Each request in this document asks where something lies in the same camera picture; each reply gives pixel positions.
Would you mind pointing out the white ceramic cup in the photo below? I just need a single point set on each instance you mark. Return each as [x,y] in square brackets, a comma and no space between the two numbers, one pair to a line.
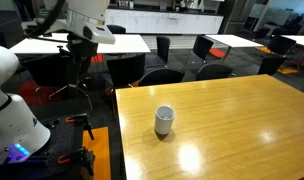
[164,117]

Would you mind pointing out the black chair table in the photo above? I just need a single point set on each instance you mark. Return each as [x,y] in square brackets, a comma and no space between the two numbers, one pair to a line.
[161,76]
[213,71]

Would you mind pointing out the black chair far right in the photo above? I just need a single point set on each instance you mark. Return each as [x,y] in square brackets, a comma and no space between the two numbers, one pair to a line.
[270,66]

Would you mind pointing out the white table left background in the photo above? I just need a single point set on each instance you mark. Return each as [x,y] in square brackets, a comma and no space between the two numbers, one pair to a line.
[124,43]

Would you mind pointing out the black orange front clamp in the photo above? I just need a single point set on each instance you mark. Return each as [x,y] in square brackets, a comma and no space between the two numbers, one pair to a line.
[83,155]

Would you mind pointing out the black camera tripod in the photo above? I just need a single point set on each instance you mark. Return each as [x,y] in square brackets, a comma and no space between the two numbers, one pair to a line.
[75,66]

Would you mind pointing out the black orange clamp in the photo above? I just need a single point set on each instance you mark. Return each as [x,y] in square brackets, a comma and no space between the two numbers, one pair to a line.
[83,120]
[83,155]

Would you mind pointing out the white kitchen cabinet counter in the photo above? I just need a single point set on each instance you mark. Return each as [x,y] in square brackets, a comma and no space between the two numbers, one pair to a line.
[156,22]

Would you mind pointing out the black chair tall back left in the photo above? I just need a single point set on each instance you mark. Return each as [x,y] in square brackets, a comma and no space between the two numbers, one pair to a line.
[126,70]

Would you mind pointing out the black chair near table right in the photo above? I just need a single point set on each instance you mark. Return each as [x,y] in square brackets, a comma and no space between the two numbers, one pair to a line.
[213,71]

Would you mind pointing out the black chair near table left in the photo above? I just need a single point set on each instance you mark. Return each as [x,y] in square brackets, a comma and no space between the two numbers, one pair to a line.
[161,76]

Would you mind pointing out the black chair behind white table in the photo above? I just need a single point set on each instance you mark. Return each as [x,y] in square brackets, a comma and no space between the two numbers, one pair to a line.
[160,58]

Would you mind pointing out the black orange rear clamp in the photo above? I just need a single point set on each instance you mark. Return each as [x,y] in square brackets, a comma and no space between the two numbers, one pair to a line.
[83,120]

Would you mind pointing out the black chair center background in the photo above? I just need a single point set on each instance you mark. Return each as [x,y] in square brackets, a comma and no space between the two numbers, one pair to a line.
[202,46]

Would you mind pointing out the white table background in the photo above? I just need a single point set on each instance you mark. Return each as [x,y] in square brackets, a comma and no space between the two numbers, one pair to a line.
[124,43]
[232,41]

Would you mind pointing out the white table right background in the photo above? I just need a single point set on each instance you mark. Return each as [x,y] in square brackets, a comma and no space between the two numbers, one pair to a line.
[232,41]

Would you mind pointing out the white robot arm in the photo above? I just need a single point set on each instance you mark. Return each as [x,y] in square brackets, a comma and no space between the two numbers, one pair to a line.
[21,134]

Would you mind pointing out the white table far right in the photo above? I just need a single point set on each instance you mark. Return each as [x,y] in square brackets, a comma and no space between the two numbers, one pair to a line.
[299,39]

